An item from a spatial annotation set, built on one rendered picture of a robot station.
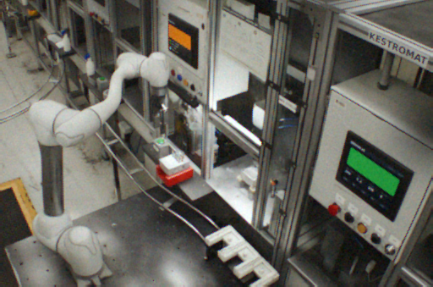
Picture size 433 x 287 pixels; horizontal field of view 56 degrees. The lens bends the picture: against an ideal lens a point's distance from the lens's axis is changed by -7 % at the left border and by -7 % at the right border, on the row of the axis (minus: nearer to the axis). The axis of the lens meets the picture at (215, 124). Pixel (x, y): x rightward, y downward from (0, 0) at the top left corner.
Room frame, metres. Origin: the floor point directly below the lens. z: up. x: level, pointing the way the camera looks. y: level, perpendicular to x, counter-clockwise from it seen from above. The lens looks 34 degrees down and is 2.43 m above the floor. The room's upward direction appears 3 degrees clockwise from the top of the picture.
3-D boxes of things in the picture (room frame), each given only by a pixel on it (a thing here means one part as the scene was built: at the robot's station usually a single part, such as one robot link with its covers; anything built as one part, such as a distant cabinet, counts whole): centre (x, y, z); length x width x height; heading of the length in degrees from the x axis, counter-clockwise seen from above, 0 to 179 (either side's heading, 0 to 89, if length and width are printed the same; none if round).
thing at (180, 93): (1.88, 0.20, 1.37); 0.36 x 0.04 x 0.04; 37
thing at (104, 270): (1.24, 0.58, 0.71); 0.22 x 0.18 x 0.06; 37
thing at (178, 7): (1.97, 0.09, 1.60); 0.42 x 0.29 x 0.46; 37
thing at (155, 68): (1.89, 0.30, 1.47); 0.13 x 0.11 x 0.16; 62
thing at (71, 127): (1.39, 0.57, 1.44); 0.18 x 0.14 x 0.13; 152
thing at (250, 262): (1.25, -0.15, 0.84); 0.36 x 0.14 x 0.10; 37
